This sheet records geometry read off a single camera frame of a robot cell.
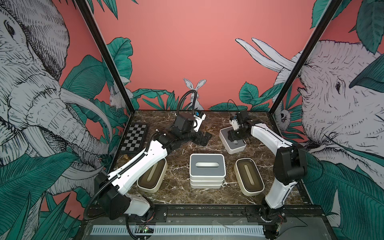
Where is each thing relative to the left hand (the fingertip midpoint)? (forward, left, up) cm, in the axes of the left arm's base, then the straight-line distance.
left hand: (206, 130), depth 73 cm
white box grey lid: (-15, 0, -11) cm, 18 cm away
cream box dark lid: (-16, +30, -23) cm, 41 cm away
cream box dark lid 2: (-16, -24, -24) cm, 38 cm away
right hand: (+10, -19, -18) cm, 28 cm away
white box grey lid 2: (+3, -18, -23) cm, 29 cm away
